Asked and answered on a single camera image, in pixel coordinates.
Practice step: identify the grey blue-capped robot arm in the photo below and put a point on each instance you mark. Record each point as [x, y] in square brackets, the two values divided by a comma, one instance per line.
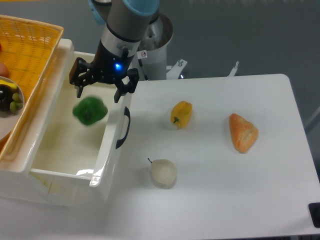
[126, 22]

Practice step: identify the yellow woven basket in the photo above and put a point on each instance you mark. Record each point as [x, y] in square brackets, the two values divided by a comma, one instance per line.
[28, 47]

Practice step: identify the red fruit in basket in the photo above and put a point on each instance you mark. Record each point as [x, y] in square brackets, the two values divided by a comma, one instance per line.
[4, 72]

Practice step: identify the orange bread loaf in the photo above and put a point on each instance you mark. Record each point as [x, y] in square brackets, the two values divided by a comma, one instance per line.
[243, 133]

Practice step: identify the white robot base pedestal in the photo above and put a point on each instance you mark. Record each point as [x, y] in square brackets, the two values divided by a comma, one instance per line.
[151, 56]

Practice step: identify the white upper drawer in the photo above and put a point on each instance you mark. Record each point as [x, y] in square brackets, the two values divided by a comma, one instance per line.
[84, 155]

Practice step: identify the yellow bell pepper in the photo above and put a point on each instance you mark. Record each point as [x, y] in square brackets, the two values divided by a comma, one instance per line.
[181, 114]

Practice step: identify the black drawer handle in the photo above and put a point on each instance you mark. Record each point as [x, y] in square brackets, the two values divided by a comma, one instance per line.
[124, 131]

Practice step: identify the black device at table edge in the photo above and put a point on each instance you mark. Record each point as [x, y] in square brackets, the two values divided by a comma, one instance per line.
[314, 210]

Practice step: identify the dark purple mangosteen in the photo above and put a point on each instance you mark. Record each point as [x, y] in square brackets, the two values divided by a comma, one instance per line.
[6, 93]

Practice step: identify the green bell pepper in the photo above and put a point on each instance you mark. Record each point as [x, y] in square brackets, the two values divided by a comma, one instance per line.
[90, 110]

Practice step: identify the white metal bracket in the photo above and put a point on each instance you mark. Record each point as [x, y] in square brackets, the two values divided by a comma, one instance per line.
[234, 70]

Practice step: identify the green grapes bunch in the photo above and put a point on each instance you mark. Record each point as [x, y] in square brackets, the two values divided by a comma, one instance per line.
[16, 103]

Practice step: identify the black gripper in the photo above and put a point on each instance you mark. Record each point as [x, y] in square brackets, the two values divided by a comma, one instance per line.
[106, 68]

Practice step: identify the white pear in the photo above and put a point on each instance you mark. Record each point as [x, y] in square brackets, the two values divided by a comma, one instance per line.
[163, 173]

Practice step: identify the white plate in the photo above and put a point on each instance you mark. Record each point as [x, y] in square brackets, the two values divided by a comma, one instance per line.
[8, 119]

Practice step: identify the white drawer cabinet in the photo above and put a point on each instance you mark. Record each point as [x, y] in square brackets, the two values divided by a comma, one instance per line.
[23, 173]

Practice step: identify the yellow fruit on plate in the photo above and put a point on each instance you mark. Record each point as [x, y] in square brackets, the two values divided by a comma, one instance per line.
[12, 85]

